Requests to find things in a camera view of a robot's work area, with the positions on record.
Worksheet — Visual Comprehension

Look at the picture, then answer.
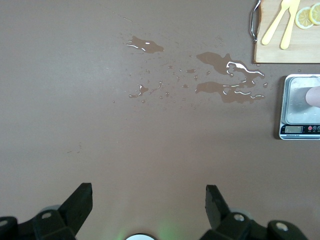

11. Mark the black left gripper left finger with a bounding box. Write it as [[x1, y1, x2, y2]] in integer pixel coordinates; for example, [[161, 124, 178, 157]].
[[0, 183, 93, 240]]

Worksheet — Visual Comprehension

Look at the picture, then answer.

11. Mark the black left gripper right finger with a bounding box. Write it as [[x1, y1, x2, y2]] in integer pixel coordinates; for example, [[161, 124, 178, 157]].
[[199, 184, 307, 240]]

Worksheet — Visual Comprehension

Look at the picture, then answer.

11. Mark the water puddle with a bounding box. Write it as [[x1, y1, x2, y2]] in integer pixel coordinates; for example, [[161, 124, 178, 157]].
[[196, 51, 265, 88], [126, 35, 165, 54], [194, 81, 266, 105], [128, 84, 150, 98]]

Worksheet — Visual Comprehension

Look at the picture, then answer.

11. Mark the silver digital kitchen scale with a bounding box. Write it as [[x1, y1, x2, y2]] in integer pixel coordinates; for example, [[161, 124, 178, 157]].
[[278, 73, 320, 140]]

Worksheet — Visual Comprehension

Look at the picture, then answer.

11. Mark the wooden cutting board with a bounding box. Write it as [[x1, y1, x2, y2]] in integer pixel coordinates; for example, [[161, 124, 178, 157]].
[[249, 0, 320, 65]]

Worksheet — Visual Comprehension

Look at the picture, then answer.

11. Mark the yellow plastic fork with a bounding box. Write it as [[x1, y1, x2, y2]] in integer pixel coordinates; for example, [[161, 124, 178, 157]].
[[261, 0, 291, 46]]

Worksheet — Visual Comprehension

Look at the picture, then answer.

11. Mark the yellow plastic knife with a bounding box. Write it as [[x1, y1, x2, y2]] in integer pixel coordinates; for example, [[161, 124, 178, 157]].
[[280, 0, 301, 50]]

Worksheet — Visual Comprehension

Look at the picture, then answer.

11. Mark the lemon slice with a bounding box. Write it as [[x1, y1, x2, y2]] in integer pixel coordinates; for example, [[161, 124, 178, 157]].
[[295, 6, 316, 30], [309, 2, 320, 26]]

